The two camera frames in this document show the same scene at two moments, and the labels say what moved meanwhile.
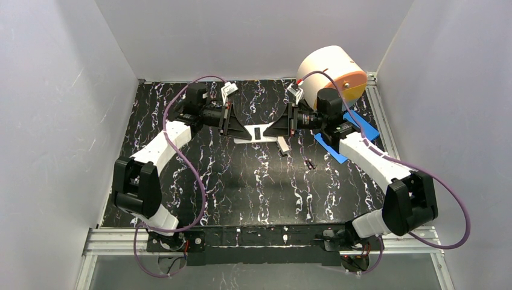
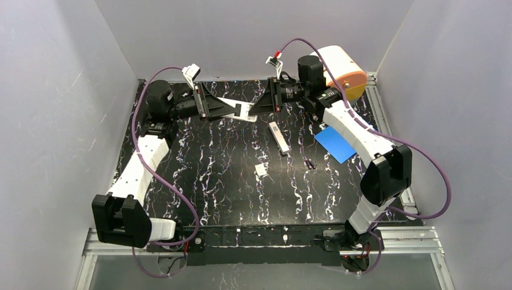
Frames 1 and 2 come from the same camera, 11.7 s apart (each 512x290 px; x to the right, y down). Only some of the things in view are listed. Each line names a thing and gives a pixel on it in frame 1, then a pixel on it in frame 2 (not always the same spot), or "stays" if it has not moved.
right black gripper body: x=291 y=120 -> x=274 y=95
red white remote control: x=256 y=133 -> x=245 y=108
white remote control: x=282 y=145 stays
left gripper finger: x=231 y=125 -> x=215 y=107
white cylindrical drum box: x=334 y=60 stays
